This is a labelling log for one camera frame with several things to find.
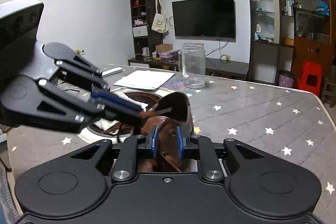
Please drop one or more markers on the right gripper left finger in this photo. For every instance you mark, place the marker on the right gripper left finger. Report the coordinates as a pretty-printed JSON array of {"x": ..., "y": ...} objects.
[{"x": 129, "y": 153}]

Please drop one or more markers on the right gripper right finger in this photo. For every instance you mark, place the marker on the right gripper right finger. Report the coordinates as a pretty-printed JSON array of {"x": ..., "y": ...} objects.
[{"x": 206, "y": 153}]

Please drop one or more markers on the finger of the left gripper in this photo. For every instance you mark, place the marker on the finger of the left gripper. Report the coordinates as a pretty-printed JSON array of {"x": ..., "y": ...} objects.
[
  {"x": 115, "y": 103},
  {"x": 107, "y": 114}
]

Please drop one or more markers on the brown leather shoe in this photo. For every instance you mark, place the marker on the brown leather shoe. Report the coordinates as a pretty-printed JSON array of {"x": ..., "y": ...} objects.
[{"x": 171, "y": 114}]

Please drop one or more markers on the round induction cooktop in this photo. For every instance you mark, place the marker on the round induction cooktop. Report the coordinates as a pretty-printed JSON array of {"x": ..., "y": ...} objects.
[{"x": 114, "y": 130}]

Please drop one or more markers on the white flat bar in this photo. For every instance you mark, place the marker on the white flat bar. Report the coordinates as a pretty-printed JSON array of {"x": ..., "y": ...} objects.
[{"x": 111, "y": 71}]

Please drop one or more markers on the white paper sheet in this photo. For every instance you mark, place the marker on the white paper sheet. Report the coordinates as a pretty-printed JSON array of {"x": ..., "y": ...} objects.
[{"x": 145, "y": 80}]

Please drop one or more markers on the cardboard box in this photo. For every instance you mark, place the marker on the cardboard box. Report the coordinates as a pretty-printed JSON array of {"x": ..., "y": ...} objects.
[{"x": 163, "y": 47}]

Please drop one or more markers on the clear glass jar mug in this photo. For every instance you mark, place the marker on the clear glass jar mug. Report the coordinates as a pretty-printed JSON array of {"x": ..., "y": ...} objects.
[{"x": 192, "y": 65}]

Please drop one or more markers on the white tote bag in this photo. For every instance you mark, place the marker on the white tote bag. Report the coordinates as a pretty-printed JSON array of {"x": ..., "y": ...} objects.
[{"x": 159, "y": 23}]

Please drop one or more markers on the purple waste bin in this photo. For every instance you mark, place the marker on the purple waste bin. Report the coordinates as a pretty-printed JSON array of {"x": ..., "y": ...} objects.
[{"x": 286, "y": 79}]

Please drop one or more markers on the dark shelf unit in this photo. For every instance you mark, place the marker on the dark shelf unit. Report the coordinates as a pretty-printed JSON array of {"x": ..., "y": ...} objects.
[{"x": 142, "y": 16}]

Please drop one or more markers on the black flat television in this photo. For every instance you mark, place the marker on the black flat television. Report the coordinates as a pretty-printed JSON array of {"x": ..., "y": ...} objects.
[{"x": 204, "y": 18}]

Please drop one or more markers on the red plastic stool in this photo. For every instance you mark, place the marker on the red plastic stool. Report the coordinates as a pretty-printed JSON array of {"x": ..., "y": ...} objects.
[{"x": 310, "y": 77}]

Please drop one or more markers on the glass display cabinet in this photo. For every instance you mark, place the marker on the glass display cabinet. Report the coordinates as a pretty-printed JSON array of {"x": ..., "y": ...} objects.
[{"x": 265, "y": 41}]

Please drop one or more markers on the brown wooden cabinet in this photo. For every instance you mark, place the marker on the brown wooden cabinet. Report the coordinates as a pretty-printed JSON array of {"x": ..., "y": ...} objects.
[{"x": 314, "y": 34}]

